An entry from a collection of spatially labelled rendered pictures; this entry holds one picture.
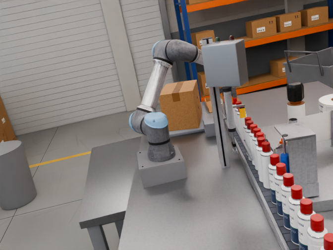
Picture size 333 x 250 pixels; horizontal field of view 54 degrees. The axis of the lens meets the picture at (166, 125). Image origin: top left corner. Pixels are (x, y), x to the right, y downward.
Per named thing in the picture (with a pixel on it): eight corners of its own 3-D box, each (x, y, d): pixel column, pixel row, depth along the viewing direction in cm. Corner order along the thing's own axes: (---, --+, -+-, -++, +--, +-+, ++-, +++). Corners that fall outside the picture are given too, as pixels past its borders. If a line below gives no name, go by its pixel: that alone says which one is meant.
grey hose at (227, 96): (236, 131, 151) (231, 87, 144) (229, 132, 151) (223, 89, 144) (235, 128, 154) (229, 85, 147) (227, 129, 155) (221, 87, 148)
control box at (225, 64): (240, 87, 142) (235, 42, 136) (206, 87, 152) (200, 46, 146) (249, 80, 149) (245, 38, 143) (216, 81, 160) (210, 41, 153)
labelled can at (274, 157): (287, 204, 126) (283, 157, 119) (273, 206, 126) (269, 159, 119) (282, 197, 131) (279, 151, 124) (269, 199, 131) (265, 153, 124)
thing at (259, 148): (273, 182, 141) (269, 139, 134) (260, 184, 142) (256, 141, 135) (269, 176, 146) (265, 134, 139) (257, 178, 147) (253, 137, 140)
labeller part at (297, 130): (315, 136, 118) (315, 133, 118) (285, 141, 119) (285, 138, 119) (302, 123, 131) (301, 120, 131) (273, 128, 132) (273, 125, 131)
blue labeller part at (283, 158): (293, 193, 128) (290, 155, 123) (284, 194, 129) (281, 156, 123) (290, 188, 131) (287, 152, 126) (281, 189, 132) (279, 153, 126)
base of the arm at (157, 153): (177, 158, 169) (174, 141, 165) (148, 163, 168) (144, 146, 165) (174, 148, 183) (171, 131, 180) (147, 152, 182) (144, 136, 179)
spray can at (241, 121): (249, 139, 185) (246, 105, 178) (241, 141, 186) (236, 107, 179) (248, 136, 190) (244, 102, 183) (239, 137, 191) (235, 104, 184)
